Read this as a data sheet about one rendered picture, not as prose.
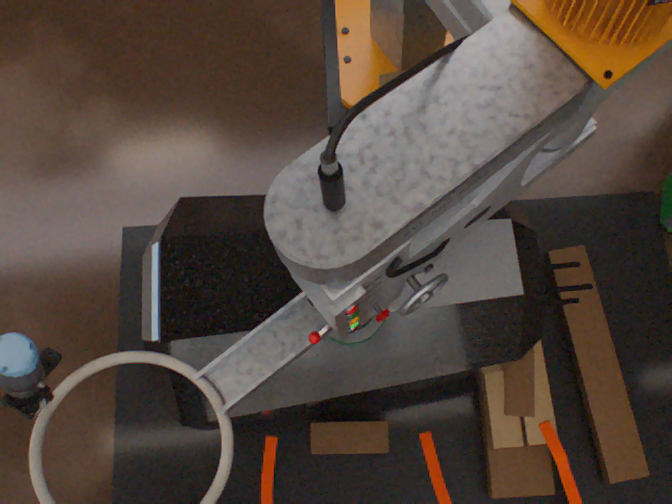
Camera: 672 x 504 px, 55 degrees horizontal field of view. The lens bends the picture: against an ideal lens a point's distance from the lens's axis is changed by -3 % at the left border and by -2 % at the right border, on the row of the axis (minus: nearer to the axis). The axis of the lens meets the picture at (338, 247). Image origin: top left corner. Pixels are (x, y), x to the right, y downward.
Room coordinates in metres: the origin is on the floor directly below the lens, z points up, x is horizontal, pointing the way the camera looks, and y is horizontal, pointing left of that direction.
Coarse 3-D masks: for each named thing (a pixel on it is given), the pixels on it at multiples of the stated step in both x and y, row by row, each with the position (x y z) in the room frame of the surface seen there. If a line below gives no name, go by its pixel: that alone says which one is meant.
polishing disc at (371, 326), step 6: (318, 312) 0.43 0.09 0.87; (324, 318) 0.41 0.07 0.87; (372, 318) 0.39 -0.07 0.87; (366, 324) 0.38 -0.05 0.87; (372, 324) 0.37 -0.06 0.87; (378, 324) 0.37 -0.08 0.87; (360, 330) 0.36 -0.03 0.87; (366, 330) 0.36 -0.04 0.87; (372, 330) 0.36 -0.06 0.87; (330, 336) 0.36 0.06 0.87; (336, 336) 0.36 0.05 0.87; (348, 336) 0.35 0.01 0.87; (354, 336) 0.35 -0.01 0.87; (360, 336) 0.35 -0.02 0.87; (366, 336) 0.34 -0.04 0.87; (348, 342) 0.33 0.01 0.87; (354, 342) 0.33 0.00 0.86
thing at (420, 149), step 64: (448, 64) 0.68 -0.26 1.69; (512, 64) 0.66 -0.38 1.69; (576, 64) 0.64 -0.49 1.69; (640, 64) 0.65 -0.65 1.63; (384, 128) 0.56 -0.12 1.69; (448, 128) 0.54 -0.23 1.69; (512, 128) 0.53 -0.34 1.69; (320, 192) 0.46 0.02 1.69; (384, 192) 0.44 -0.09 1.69; (448, 192) 0.43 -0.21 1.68; (320, 256) 0.34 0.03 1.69; (384, 256) 0.36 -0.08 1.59
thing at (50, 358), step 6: (48, 348) 0.36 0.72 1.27; (42, 354) 0.34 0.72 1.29; (48, 354) 0.34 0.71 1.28; (54, 354) 0.34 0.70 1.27; (60, 354) 0.34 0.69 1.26; (42, 360) 0.32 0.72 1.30; (48, 360) 0.32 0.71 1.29; (54, 360) 0.32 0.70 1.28; (60, 360) 0.32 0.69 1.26; (48, 366) 0.31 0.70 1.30; (54, 366) 0.31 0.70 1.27; (48, 372) 0.29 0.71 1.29
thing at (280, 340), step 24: (288, 312) 0.40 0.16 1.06; (312, 312) 0.40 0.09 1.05; (264, 336) 0.35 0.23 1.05; (288, 336) 0.34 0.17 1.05; (216, 360) 0.30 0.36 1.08; (240, 360) 0.30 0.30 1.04; (264, 360) 0.29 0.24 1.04; (288, 360) 0.27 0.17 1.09; (216, 384) 0.25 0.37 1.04; (240, 384) 0.24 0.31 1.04
